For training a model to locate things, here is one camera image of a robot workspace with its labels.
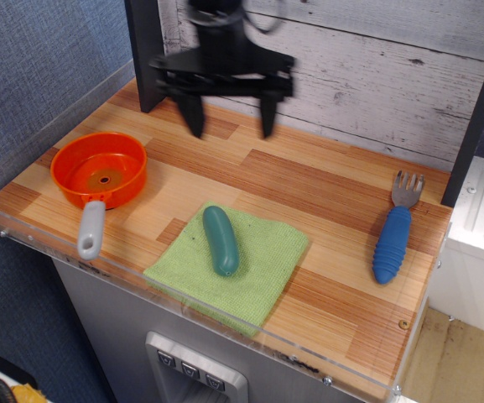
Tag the silver control panel with buttons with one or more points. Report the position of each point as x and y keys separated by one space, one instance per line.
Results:
x=184 y=375

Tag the blue handled metal fork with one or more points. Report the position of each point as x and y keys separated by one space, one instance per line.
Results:
x=391 y=246

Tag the yellow object at corner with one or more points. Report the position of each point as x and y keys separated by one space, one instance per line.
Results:
x=28 y=394

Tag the green toy cucumber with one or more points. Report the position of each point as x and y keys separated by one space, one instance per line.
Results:
x=222 y=241

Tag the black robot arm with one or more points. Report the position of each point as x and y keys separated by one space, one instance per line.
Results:
x=214 y=11

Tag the green cloth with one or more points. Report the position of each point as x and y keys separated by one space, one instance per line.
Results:
x=269 y=252

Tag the clear acrylic guard rail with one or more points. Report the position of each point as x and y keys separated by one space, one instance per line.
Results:
x=333 y=333

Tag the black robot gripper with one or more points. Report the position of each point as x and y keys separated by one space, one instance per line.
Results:
x=224 y=63

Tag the orange toy pan grey handle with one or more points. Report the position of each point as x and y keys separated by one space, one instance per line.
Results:
x=99 y=172

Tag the black vertical post right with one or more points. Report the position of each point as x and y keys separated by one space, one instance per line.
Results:
x=466 y=153

